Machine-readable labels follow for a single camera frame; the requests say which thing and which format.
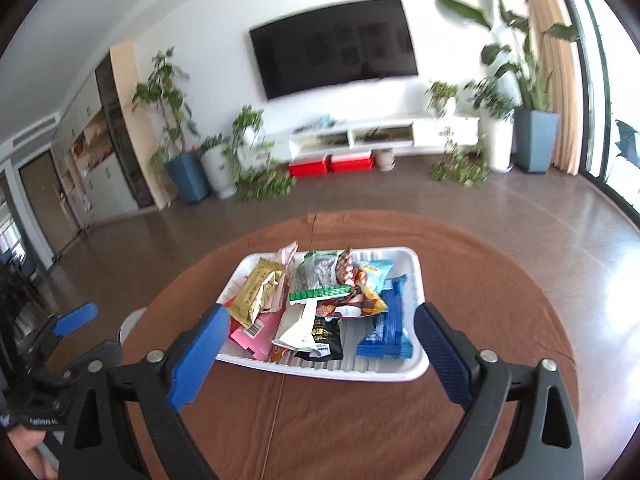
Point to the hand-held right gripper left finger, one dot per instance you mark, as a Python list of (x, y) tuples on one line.
[(197, 355)]

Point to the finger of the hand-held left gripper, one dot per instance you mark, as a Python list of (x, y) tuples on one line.
[(75, 317), (95, 357)]

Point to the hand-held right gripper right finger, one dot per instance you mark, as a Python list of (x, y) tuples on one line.
[(442, 355)]

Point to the white plastic tray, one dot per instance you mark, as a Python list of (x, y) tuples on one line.
[(395, 365)]

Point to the dark blue snack packet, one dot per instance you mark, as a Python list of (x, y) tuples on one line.
[(390, 320)]

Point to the gold snack packet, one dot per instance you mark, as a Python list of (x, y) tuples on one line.
[(257, 290)]

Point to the white snack packet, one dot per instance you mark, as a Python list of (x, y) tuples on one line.
[(295, 330)]

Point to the light blue snack packet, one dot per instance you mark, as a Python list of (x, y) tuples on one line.
[(377, 270)]

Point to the black snack packet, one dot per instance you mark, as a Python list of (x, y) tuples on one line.
[(325, 337)]

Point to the red brown patterned snack packet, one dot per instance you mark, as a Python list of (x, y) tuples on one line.
[(346, 267)]

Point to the grey green clear snack packet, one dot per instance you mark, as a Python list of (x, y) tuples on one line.
[(315, 275)]

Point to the person's left hand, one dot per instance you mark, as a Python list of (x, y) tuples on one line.
[(30, 455)]

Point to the round white stool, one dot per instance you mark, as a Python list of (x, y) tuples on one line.
[(132, 325)]

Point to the brown tablecloth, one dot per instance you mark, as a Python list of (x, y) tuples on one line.
[(500, 310)]

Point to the brown entrance door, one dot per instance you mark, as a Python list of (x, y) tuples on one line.
[(47, 200)]

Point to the tall plant in blue pot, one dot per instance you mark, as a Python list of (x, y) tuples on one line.
[(187, 177)]

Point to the trailing plant in white pot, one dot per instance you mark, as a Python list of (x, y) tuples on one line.
[(460, 170), (265, 185)]

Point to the plant in white ribbed pot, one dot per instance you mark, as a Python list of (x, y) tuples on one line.
[(217, 172)]

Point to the empty beige flower pot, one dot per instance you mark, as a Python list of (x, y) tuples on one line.
[(385, 159)]

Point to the bushy plant in tall white pot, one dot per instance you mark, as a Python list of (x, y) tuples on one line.
[(500, 142)]

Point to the white television cabinet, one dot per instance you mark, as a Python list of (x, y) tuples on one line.
[(445, 132)]

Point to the large-leaf plant in grey pot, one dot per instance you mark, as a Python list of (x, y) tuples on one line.
[(535, 142)]

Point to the black balcony chair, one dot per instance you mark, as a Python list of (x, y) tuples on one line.
[(629, 142)]

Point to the black sliding glass door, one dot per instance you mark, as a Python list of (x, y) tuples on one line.
[(597, 110)]

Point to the beige curtain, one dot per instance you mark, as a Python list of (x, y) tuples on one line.
[(562, 85)]

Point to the white wall cabinet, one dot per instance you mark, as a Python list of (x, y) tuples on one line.
[(107, 185)]

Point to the black wall television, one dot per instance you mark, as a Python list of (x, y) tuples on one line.
[(335, 45)]

